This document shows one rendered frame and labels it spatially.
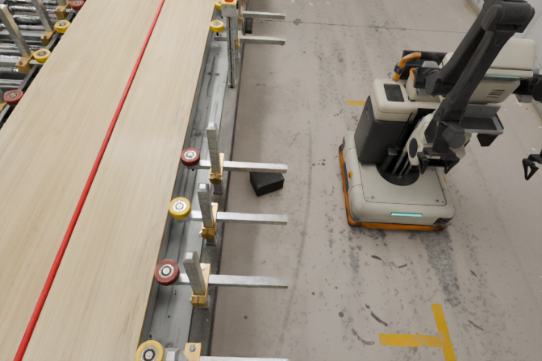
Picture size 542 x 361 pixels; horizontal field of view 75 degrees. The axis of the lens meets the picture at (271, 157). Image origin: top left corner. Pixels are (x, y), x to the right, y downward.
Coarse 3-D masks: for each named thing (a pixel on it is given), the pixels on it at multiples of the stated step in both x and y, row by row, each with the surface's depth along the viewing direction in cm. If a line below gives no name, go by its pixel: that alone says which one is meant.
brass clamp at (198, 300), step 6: (204, 264) 126; (210, 264) 127; (204, 270) 125; (210, 270) 127; (204, 276) 124; (192, 294) 120; (198, 294) 120; (204, 294) 120; (192, 300) 120; (198, 300) 119; (204, 300) 120; (198, 306) 122
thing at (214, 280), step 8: (184, 280) 123; (216, 280) 124; (224, 280) 124; (232, 280) 124; (240, 280) 125; (248, 280) 125; (256, 280) 125; (264, 280) 125; (272, 280) 125; (280, 280) 125
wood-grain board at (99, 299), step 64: (128, 0) 224; (192, 0) 228; (64, 64) 182; (128, 64) 185; (192, 64) 188; (64, 128) 156; (128, 128) 158; (0, 192) 135; (64, 192) 136; (128, 192) 138; (0, 256) 119; (64, 256) 121; (128, 256) 122; (0, 320) 108; (64, 320) 109; (128, 320) 110
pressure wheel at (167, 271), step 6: (162, 264) 120; (168, 264) 121; (174, 264) 120; (156, 270) 119; (162, 270) 119; (168, 270) 119; (174, 270) 119; (156, 276) 118; (162, 276) 118; (168, 276) 118; (174, 276) 118; (162, 282) 117; (168, 282) 117; (174, 282) 120
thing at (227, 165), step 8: (200, 160) 155; (208, 160) 155; (192, 168) 155; (200, 168) 155; (208, 168) 155; (224, 168) 155; (232, 168) 155; (240, 168) 155; (248, 168) 155; (256, 168) 155; (264, 168) 155; (272, 168) 155; (280, 168) 155
